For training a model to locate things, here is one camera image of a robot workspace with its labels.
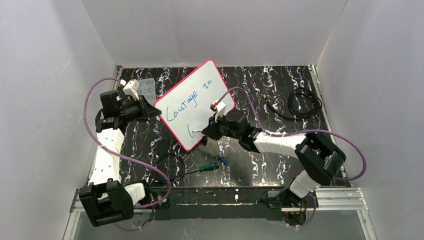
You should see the blue marker cap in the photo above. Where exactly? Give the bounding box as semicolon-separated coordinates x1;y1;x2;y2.
219;156;228;165

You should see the pink framed whiteboard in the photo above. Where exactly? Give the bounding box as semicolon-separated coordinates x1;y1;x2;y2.
154;59;229;151

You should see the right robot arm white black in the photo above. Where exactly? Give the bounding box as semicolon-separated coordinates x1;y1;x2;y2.
201;109;347;209

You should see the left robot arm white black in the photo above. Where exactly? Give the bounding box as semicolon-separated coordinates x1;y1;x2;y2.
78;90;161;227

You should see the clear plastic organizer box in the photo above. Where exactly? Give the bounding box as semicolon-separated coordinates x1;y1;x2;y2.
137;77;157;106

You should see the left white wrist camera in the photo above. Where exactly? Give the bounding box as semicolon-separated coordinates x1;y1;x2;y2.
123;79;141;101

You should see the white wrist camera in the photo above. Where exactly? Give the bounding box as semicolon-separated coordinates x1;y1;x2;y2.
210;99;226;122
123;79;141;101

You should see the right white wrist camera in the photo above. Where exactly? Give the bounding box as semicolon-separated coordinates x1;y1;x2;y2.
210;99;226;122

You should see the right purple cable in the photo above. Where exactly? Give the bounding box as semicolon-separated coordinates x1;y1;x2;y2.
216;86;368;228

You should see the purple cable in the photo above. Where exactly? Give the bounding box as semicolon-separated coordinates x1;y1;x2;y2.
216;86;368;228
83;77;172;232

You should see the green handled screwdriver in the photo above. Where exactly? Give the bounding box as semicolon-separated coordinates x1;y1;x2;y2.
184;162;220;175

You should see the black coiled cable front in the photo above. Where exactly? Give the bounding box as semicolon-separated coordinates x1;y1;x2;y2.
153;153;186;184

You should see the black coiled cable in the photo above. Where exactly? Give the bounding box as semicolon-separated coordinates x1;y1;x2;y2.
153;153;186;184
263;87;323;121

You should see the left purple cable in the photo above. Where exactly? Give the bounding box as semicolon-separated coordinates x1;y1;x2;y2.
83;77;172;232

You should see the black coiled cable right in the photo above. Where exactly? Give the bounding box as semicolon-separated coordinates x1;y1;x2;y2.
263;87;323;121

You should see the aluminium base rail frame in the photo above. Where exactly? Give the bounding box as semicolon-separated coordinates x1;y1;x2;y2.
63;65;372;240

